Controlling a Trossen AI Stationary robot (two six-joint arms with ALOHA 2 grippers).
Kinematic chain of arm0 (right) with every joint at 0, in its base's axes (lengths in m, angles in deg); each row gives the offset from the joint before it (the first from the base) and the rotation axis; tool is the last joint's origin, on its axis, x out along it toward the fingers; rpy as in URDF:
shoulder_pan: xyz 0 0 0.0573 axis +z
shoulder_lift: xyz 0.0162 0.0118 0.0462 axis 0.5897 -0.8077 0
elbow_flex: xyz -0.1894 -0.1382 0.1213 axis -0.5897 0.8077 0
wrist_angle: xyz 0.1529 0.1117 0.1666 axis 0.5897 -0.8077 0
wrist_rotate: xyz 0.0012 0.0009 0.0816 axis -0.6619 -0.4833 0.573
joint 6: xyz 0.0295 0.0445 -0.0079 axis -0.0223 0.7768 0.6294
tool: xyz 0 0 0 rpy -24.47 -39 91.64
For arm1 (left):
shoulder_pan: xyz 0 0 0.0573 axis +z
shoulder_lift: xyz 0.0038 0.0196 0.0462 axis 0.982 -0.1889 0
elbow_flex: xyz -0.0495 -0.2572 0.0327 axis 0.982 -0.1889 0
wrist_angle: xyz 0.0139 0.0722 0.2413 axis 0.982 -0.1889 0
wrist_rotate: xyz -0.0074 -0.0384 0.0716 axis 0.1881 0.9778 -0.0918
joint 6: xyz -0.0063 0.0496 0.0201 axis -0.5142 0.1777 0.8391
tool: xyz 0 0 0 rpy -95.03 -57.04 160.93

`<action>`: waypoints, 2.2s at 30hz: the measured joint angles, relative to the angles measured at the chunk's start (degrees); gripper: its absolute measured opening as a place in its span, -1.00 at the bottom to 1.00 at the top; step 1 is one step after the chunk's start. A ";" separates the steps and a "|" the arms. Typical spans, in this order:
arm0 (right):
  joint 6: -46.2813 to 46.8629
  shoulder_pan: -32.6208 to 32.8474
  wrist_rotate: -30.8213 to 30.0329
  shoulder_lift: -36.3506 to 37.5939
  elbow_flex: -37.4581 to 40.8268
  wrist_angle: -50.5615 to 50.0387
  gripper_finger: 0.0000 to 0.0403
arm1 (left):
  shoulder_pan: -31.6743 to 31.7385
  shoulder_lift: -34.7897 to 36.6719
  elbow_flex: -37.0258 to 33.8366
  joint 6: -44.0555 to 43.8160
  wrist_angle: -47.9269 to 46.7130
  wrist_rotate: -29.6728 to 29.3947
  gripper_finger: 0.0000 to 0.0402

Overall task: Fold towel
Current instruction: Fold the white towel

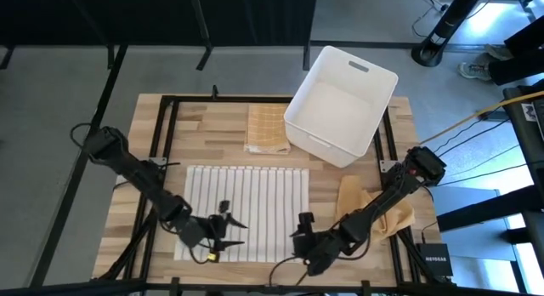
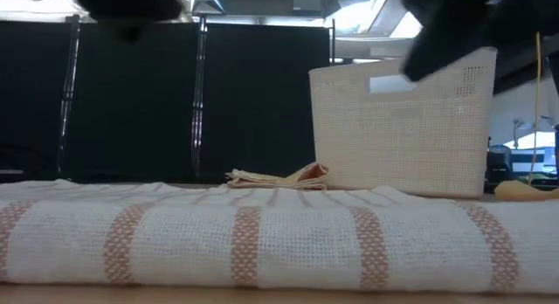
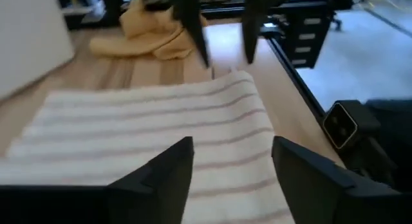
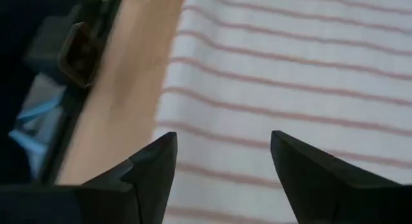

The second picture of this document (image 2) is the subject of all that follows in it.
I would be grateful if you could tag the white plastic basket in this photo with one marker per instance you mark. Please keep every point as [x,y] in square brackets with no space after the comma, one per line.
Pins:
[393,142]

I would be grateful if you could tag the plain yellow towel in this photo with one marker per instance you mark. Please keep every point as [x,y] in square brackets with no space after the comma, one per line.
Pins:
[519,191]

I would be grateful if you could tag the orange grid-pattern towel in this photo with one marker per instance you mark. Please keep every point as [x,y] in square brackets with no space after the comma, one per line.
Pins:
[279,180]

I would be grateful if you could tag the white striped towel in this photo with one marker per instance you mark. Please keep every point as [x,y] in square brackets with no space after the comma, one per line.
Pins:
[284,243]

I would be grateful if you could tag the black slanted beam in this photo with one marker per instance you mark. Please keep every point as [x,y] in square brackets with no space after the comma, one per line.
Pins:
[515,72]

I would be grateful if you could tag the black partition panel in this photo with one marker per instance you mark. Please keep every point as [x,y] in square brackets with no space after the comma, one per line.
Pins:
[262,98]
[30,98]
[131,98]

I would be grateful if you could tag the black round device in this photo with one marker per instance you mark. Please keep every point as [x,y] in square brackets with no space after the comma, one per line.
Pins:
[499,166]

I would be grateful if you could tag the silver ventilation duct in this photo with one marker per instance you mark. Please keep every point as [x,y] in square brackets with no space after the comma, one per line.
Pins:
[207,0]

